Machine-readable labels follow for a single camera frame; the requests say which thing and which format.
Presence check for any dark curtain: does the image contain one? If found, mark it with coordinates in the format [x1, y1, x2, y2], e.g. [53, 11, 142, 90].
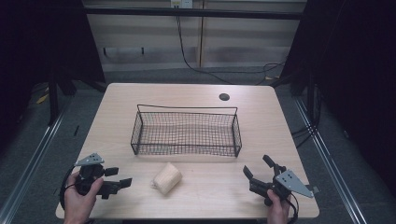
[279, 0, 396, 200]
[0, 0, 106, 153]

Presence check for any white wall outlet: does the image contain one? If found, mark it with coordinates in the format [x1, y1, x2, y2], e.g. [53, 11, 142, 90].
[169, 0, 194, 9]

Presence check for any person's left hand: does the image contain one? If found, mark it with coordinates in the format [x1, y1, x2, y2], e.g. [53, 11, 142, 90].
[63, 172, 105, 224]

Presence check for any person's right hand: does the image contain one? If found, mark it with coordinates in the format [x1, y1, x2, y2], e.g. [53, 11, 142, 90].
[266, 189, 292, 224]

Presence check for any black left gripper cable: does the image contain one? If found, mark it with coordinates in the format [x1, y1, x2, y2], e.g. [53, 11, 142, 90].
[59, 165, 78, 211]

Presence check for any black metal stand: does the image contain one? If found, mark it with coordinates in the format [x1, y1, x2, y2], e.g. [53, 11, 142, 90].
[47, 69, 61, 127]

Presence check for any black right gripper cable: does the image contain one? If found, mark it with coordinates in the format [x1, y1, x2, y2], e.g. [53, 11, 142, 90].
[285, 192, 301, 224]

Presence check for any black wire mesh basket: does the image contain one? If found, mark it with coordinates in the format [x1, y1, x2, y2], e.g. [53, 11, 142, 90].
[130, 104, 243, 159]

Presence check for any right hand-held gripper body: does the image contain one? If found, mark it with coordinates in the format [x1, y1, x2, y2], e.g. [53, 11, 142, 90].
[248, 163, 315, 207]

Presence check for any beige bread loaf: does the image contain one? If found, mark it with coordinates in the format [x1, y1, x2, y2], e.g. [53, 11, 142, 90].
[151, 161, 184, 197]

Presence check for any black horizontal bar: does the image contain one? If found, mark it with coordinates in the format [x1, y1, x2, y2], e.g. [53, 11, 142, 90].
[83, 7, 304, 21]

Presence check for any yellow floor tape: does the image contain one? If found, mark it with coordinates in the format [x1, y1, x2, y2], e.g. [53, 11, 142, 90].
[35, 92, 50, 105]

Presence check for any metal floor rail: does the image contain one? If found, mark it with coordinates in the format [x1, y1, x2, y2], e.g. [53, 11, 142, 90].
[0, 101, 74, 224]
[292, 95, 376, 224]

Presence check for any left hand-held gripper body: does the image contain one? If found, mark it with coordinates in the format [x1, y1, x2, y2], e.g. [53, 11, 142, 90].
[74, 152, 122, 201]

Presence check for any bundle of black floor cables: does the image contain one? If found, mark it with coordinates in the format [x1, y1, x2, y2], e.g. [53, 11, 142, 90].
[290, 83, 322, 149]

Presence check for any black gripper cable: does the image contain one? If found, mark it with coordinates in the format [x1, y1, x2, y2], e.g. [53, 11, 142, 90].
[285, 192, 301, 224]
[59, 165, 78, 211]

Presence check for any long black wall cable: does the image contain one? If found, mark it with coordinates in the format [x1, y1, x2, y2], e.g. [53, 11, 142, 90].
[175, 14, 288, 86]

